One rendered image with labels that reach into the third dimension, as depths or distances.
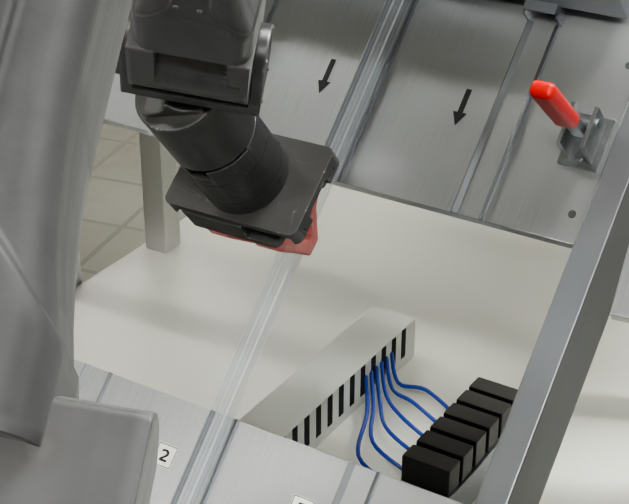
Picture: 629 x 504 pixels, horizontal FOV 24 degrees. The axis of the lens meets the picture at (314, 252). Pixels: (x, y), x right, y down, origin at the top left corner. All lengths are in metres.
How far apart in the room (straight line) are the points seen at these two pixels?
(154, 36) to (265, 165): 0.17
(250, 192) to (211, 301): 0.70
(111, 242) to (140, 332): 1.54
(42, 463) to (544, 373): 0.69
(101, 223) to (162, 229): 1.48
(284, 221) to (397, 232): 0.83
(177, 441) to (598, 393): 0.57
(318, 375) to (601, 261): 0.50
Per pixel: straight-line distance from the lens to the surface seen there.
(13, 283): 0.24
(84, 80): 0.27
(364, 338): 1.44
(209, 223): 0.95
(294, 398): 1.35
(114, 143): 3.54
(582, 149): 0.95
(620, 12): 0.99
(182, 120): 0.84
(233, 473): 0.98
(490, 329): 1.55
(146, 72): 0.79
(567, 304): 0.92
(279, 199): 0.92
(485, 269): 1.66
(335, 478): 0.95
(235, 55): 0.75
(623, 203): 0.95
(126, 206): 3.22
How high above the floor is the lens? 1.42
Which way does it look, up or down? 28 degrees down
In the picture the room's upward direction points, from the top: straight up
